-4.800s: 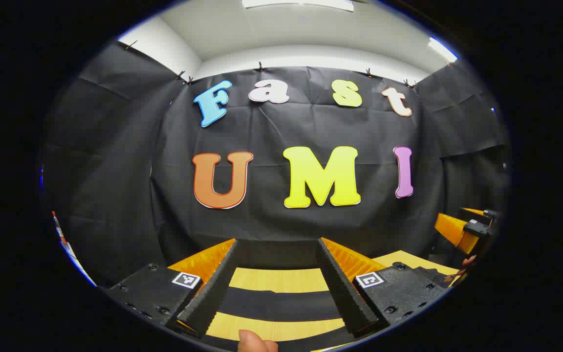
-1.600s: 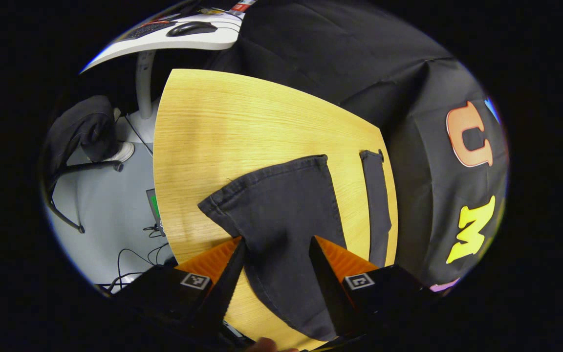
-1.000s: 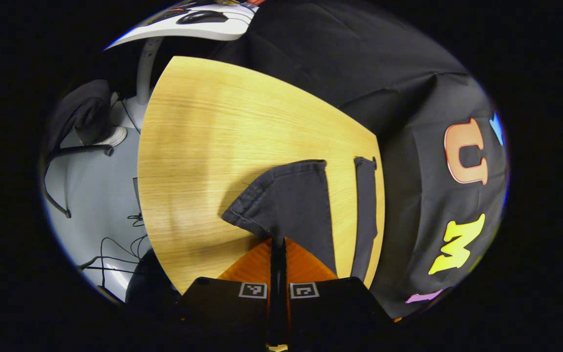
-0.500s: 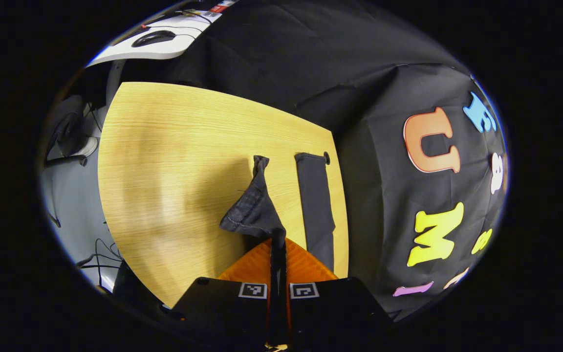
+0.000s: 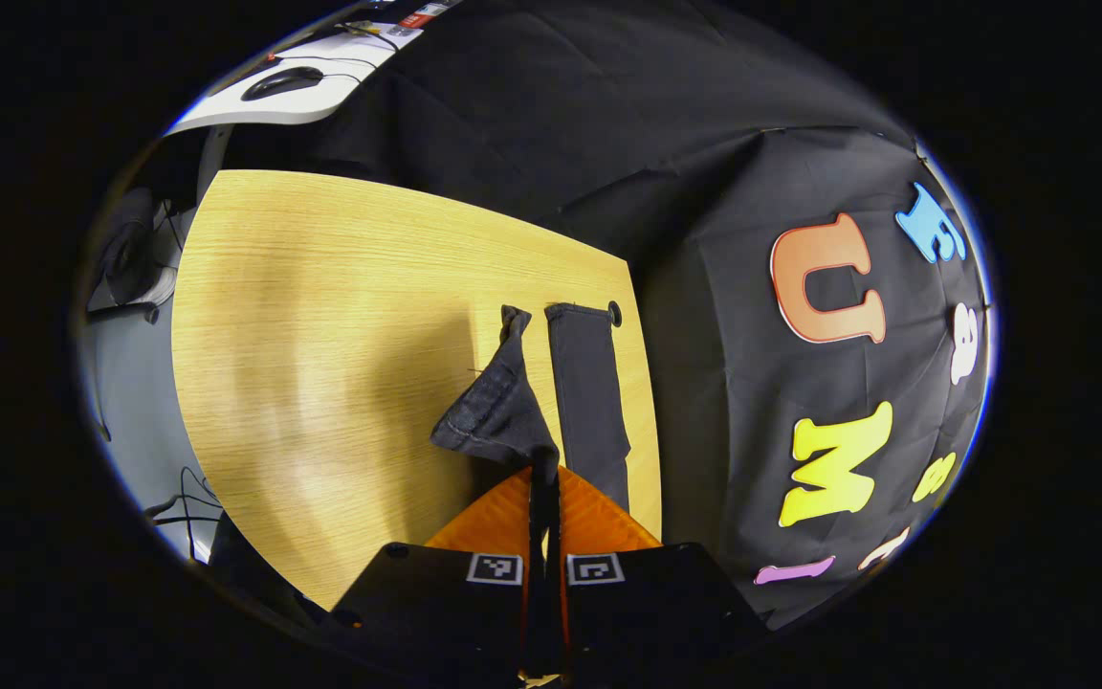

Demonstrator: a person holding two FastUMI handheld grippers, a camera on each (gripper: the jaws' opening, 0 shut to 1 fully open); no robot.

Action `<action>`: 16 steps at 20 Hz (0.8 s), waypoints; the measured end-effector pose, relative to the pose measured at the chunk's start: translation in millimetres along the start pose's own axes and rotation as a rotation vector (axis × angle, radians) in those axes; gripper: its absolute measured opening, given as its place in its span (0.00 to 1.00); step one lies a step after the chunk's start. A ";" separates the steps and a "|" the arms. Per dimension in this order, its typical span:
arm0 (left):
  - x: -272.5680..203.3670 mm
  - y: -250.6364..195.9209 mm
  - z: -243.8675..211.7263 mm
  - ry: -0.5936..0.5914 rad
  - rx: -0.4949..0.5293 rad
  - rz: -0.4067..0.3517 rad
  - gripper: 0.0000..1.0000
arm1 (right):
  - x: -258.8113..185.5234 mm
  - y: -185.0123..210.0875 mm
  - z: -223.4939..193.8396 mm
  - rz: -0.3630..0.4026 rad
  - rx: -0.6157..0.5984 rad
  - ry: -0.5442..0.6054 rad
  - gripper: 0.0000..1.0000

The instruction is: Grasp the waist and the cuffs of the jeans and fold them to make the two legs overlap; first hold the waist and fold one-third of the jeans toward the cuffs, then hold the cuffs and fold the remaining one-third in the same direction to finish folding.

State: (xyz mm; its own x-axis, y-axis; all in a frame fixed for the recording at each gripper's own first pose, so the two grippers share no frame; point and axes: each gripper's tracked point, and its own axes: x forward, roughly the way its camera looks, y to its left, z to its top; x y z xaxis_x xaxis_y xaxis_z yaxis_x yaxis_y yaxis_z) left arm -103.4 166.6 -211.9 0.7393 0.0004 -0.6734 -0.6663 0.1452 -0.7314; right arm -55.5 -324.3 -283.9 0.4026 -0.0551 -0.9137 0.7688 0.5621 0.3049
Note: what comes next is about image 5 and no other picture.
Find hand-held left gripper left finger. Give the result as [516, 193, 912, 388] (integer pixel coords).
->
[326, 466, 540, 676]

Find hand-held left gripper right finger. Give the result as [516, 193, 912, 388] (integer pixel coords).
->
[559, 466, 772, 676]

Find black denim jeans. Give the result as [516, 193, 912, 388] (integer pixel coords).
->
[430, 302, 633, 676]

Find dark grey device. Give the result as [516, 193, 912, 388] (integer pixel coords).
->
[87, 187, 179, 326]

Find black backdrop cloth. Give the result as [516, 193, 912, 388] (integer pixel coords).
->
[226, 0, 992, 633]

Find white desk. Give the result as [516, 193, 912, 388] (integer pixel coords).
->
[164, 19, 461, 135]

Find black computer mouse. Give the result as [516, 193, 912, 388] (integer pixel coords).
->
[241, 65, 325, 102]

